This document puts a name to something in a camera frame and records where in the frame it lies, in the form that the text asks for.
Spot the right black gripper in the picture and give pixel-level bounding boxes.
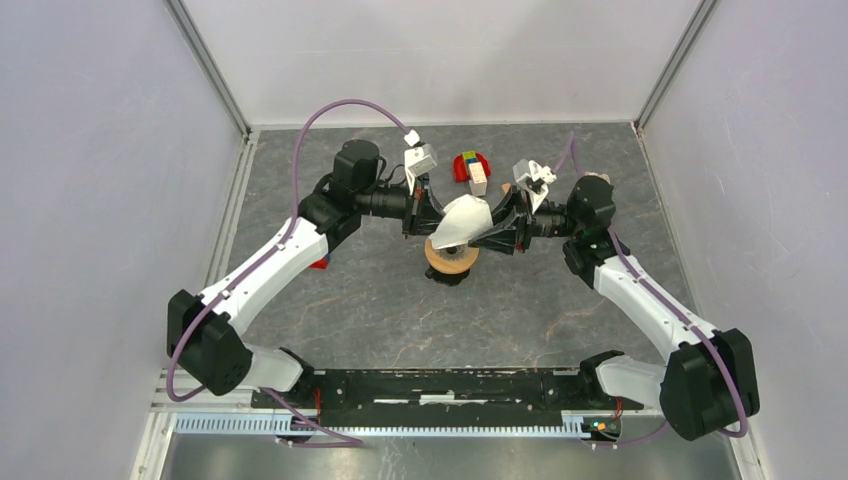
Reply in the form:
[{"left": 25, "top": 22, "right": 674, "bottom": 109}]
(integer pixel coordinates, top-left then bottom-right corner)
[{"left": 467, "top": 185, "right": 582, "bottom": 256}]

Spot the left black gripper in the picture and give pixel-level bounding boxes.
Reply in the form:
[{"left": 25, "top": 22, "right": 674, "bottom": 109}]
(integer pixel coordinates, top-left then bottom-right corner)
[{"left": 356, "top": 172, "right": 459, "bottom": 240}]

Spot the clear glass dripper cone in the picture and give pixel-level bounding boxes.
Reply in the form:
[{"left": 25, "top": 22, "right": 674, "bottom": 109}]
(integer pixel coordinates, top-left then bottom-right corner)
[{"left": 436, "top": 245, "right": 473, "bottom": 261}]

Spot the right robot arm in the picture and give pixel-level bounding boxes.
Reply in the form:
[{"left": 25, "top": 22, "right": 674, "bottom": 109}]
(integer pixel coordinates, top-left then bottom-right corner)
[{"left": 471, "top": 174, "right": 760, "bottom": 441}]

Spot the orange coffee filter box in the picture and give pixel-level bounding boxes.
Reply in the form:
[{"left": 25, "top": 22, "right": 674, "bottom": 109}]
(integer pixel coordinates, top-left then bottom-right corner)
[{"left": 584, "top": 172, "right": 611, "bottom": 183}]

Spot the red and blue block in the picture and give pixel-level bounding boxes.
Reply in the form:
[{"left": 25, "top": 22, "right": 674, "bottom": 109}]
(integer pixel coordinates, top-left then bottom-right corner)
[{"left": 310, "top": 255, "right": 331, "bottom": 270}]

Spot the black coffee server base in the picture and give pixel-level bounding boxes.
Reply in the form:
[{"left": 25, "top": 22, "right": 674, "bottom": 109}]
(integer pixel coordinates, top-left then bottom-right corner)
[{"left": 425, "top": 267, "right": 471, "bottom": 287}]

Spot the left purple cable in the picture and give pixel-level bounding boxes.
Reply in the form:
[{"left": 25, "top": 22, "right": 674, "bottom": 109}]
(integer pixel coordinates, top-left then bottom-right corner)
[{"left": 165, "top": 98, "right": 422, "bottom": 450}]

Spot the round wooden dripper holder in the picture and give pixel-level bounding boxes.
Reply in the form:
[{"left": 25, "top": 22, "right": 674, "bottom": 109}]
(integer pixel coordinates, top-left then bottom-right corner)
[{"left": 424, "top": 239, "right": 480, "bottom": 275}]

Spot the purple cable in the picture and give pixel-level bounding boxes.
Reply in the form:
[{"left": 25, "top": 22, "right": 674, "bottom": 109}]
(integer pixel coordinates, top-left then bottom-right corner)
[
  {"left": 553, "top": 131, "right": 750, "bottom": 450},
  {"left": 165, "top": 98, "right": 422, "bottom": 450}
]

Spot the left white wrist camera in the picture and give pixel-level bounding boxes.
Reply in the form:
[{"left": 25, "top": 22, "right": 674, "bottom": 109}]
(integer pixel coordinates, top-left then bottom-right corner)
[{"left": 403, "top": 144, "right": 437, "bottom": 195}]

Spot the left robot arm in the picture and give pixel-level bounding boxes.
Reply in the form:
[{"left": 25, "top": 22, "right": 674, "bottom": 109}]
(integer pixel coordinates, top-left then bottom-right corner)
[{"left": 165, "top": 132, "right": 436, "bottom": 408}]

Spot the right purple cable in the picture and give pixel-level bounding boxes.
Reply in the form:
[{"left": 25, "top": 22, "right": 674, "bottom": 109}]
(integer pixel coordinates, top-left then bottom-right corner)
[{"left": 553, "top": 131, "right": 750, "bottom": 450}]

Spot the white paper coffee filter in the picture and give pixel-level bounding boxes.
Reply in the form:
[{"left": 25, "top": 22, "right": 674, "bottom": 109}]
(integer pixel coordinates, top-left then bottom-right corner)
[{"left": 428, "top": 194, "right": 494, "bottom": 250}]

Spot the white toothed cable rail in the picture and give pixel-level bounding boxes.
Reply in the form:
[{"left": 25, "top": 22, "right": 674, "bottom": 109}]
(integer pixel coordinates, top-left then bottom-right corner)
[{"left": 174, "top": 412, "right": 620, "bottom": 440}]

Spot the white stacked block tower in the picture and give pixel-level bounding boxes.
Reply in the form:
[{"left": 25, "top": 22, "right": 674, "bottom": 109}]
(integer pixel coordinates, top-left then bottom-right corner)
[{"left": 465, "top": 162, "right": 488, "bottom": 197}]

